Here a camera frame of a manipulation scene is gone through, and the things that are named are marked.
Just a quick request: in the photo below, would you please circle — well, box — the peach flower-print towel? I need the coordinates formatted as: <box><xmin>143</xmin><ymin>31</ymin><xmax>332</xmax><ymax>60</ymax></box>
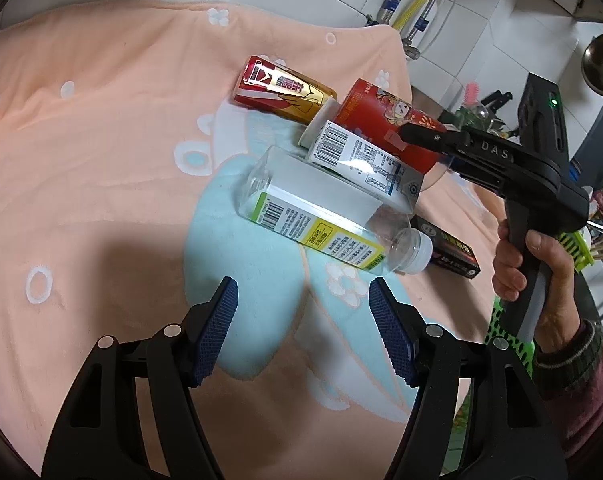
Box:
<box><xmin>0</xmin><ymin>0</ymin><xmax>503</xmax><ymax>480</ymax></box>

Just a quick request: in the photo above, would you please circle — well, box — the black red cigarette box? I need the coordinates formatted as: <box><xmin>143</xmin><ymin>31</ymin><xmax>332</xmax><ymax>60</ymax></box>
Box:
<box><xmin>411</xmin><ymin>216</ymin><xmax>480</xmax><ymax>280</ymax></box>

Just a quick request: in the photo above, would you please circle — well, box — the green glass utensil jar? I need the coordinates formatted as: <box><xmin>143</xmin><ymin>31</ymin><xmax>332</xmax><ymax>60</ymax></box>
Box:
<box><xmin>453</xmin><ymin>102</ymin><xmax>492</xmax><ymax>132</ymax></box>

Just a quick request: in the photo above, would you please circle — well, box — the red clear-lidded snack cup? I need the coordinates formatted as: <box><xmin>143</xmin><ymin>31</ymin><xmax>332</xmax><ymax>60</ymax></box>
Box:
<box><xmin>333</xmin><ymin>78</ymin><xmax>449</xmax><ymax>191</ymax></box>

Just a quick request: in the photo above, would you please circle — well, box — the green perforated plastic basket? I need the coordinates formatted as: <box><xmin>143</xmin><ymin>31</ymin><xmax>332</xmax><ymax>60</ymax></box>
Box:
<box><xmin>451</xmin><ymin>294</ymin><xmax>538</xmax><ymax>436</ymax></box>

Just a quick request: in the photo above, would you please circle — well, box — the right braided steel hose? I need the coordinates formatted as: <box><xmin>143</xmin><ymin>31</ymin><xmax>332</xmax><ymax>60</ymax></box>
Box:
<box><xmin>400</xmin><ymin>0</ymin><xmax>443</xmax><ymax>61</ymax></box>

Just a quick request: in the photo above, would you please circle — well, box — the white blue small carton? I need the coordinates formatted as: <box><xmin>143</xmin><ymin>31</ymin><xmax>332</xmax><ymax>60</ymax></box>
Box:
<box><xmin>306</xmin><ymin>122</ymin><xmax>424</xmax><ymax>214</ymax></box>

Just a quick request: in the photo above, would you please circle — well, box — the clear plastic bottle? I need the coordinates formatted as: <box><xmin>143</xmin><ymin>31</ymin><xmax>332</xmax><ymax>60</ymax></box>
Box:
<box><xmin>238</xmin><ymin>146</ymin><xmax>433</xmax><ymax>276</ymax></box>

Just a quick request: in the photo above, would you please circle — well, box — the red gold drink can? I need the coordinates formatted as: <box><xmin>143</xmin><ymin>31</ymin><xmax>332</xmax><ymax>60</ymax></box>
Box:
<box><xmin>231</xmin><ymin>55</ymin><xmax>337</xmax><ymax>125</ymax></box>

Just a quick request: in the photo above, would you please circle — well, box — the lime green dish rack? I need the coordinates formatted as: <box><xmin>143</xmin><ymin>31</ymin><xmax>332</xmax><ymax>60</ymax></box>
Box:
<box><xmin>557</xmin><ymin>228</ymin><xmax>594</xmax><ymax>272</ymax></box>

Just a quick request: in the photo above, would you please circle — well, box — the maroon sleeve right forearm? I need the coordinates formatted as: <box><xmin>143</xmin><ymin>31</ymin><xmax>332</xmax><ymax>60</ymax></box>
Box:
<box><xmin>533</xmin><ymin>320</ymin><xmax>603</xmax><ymax>468</ymax></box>

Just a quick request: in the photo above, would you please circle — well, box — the pink brush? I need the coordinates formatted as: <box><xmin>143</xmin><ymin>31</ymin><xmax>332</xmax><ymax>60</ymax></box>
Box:
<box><xmin>463</xmin><ymin>81</ymin><xmax>479</xmax><ymax>107</ymax></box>

